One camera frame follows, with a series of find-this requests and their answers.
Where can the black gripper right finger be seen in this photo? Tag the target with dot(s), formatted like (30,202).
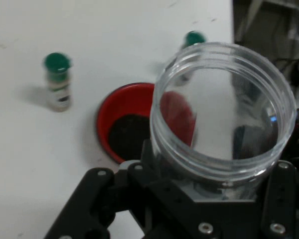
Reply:
(280,194)

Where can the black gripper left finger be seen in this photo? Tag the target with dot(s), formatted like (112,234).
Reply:
(94,194)

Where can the clear jar with black seeds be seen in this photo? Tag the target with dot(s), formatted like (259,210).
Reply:
(239,171)

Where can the red bowl with black seeds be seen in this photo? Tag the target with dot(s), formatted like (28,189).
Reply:
(122,104)

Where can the green-capped spice bottle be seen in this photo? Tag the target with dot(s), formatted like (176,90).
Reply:
(57,82)
(193,38)

